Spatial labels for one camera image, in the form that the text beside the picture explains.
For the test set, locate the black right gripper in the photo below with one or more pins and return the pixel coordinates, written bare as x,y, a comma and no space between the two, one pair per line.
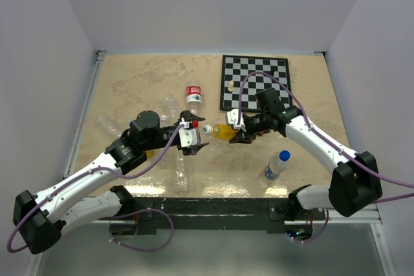
242,137

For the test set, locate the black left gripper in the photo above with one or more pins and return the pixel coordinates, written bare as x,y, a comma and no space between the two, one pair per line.
189,117

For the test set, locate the yellow tea bottle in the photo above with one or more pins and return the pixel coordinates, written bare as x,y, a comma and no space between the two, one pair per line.
219,131

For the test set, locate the blue cap Pepsi bottle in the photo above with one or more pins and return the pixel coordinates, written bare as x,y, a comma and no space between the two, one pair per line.
277,164

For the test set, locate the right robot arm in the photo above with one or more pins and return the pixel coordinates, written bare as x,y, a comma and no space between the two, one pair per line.
354,176

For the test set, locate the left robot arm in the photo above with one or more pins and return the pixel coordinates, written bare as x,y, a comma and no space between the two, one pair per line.
41,219

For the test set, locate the clear crushed bottle middle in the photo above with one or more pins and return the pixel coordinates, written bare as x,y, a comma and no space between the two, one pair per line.
172,110

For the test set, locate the upright clear bottle white cap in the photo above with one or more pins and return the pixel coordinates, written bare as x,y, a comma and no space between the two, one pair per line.
163,121

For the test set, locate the red label clear bottle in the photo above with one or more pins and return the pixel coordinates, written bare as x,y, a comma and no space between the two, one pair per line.
194,97

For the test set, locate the long clear crushed bottle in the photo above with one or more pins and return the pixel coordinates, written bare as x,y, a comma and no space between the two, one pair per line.
182,184

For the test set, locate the clear bottle far left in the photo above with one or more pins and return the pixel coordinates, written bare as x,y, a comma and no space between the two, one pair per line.
109,125

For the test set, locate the cartoon fridge magnet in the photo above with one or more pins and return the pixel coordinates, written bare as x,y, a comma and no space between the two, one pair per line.
263,133

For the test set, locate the white chess piece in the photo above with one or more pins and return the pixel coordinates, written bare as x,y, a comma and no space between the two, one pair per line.
231,86

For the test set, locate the black white chessboard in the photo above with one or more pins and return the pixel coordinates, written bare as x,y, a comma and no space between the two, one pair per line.
237,68

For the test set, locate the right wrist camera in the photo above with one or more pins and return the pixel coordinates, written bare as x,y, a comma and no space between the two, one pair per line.
234,119

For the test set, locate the black base frame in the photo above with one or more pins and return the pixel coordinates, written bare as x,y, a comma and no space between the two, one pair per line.
231,214

